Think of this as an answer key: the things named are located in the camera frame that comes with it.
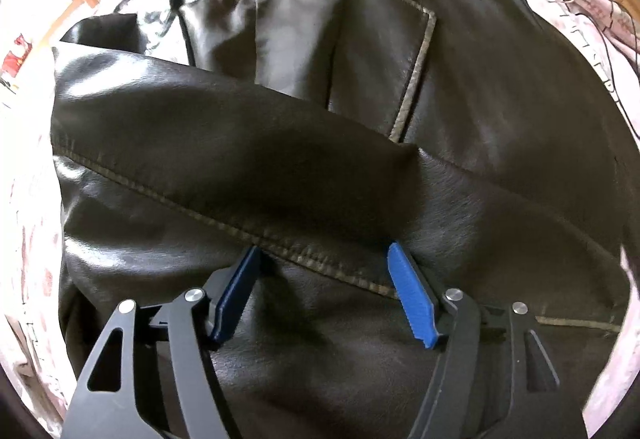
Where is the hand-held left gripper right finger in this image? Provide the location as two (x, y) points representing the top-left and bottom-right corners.
(387, 242), (589, 439)

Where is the red object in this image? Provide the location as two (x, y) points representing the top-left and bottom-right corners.
(2, 33), (32, 81)

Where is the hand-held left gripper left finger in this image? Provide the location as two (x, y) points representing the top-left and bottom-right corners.
(60, 246), (264, 439)

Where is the black leather jacket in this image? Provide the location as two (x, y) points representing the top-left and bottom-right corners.
(50, 0), (634, 439)

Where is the pink printed blanket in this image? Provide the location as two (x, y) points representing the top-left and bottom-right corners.
(0, 0), (640, 439)

